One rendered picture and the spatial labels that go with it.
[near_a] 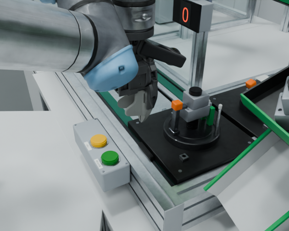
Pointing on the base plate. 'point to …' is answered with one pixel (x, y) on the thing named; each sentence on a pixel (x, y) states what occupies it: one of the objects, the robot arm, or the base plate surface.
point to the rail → (153, 176)
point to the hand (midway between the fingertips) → (144, 115)
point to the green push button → (109, 157)
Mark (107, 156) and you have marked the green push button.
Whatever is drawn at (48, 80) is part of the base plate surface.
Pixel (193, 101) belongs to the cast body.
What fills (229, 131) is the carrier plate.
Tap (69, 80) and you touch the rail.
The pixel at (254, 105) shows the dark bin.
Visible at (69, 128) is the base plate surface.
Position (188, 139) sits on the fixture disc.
